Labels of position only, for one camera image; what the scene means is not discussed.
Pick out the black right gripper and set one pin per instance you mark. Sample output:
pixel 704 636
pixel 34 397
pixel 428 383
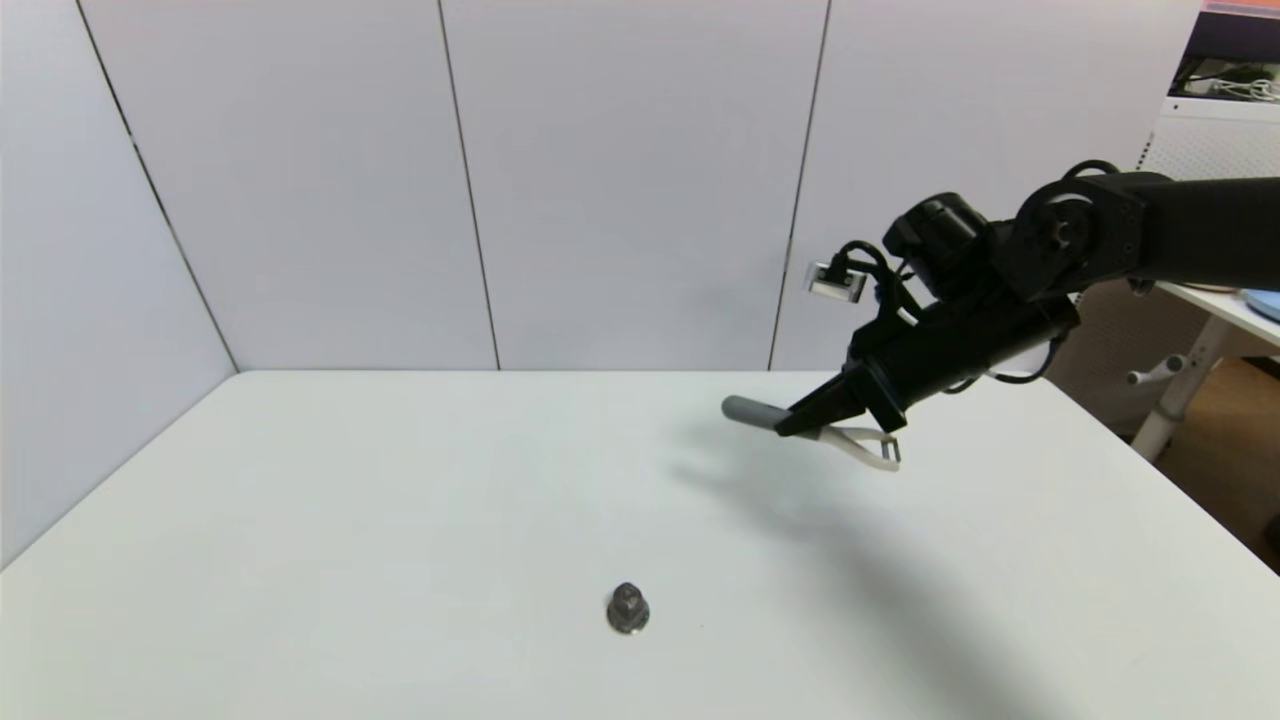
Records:
pixel 960 345

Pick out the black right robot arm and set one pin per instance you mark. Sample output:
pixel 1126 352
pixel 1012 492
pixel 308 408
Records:
pixel 1180 225

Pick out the grey metal flange nut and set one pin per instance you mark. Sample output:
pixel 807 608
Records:
pixel 627 610

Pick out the white side table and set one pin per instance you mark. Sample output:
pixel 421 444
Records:
pixel 1220 300

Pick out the light blue plate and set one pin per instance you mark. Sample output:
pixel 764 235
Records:
pixel 1265 303

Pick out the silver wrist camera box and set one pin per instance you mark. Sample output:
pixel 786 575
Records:
pixel 835 285

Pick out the white desk leg frame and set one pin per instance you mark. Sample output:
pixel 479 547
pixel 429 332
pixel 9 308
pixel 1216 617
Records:
pixel 1190 385

